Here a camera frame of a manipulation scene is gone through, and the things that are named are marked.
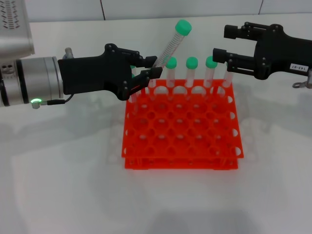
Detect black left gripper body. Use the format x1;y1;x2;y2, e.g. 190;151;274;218
58;43;137;101

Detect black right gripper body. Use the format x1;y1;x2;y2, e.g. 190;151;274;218
252;23;312;81

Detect orange plastic test tube rack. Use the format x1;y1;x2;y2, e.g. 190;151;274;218
121;79;244;171

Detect dark left arm cable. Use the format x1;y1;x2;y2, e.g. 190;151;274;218
31;94;74;110

